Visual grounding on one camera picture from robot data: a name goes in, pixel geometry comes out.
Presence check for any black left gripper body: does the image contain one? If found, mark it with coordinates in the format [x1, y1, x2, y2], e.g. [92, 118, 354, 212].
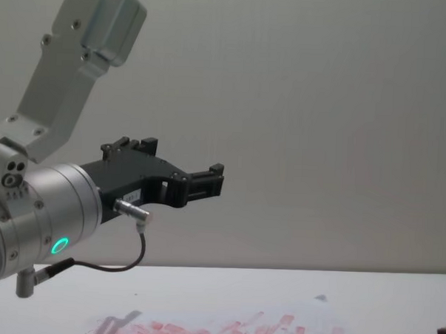
[77, 148, 190, 230]

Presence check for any thin dark gripper cable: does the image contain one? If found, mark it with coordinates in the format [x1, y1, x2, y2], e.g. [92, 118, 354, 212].
[15, 192, 157, 305]

